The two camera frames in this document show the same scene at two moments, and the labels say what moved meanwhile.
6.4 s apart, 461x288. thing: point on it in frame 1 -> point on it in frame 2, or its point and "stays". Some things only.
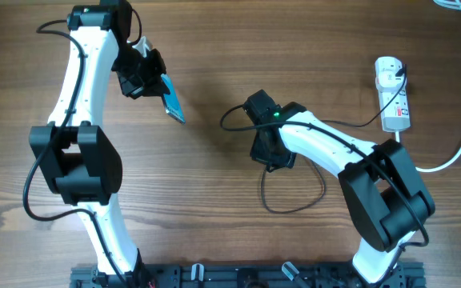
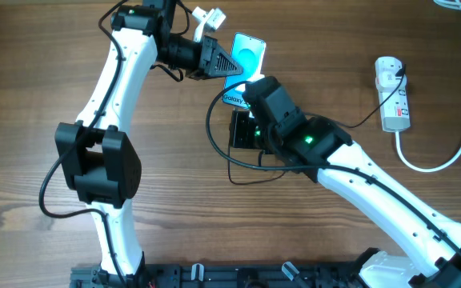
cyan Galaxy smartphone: x=172 y=103 -> x=249 y=54
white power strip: x=394 y=106 stays
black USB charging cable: x=401 y=71 -> x=403 y=73
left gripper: x=153 y=82 -> x=210 y=51
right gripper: x=258 y=154 -> x=239 y=127
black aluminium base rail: x=252 y=275 stays
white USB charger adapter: x=386 y=78 stays
